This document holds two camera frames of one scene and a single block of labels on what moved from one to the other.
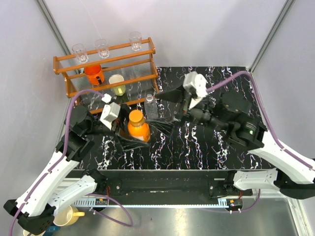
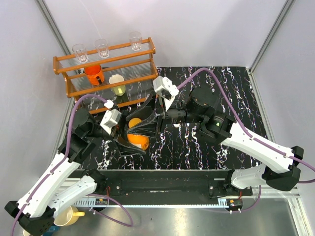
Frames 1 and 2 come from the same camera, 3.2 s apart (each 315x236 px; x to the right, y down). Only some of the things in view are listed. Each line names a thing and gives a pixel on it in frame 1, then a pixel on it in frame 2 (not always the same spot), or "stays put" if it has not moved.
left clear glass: x=79 y=50 stays put
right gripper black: x=166 y=125 → x=150 y=123
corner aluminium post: x=53 y=26 stays put
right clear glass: x=135 y=38 stays put
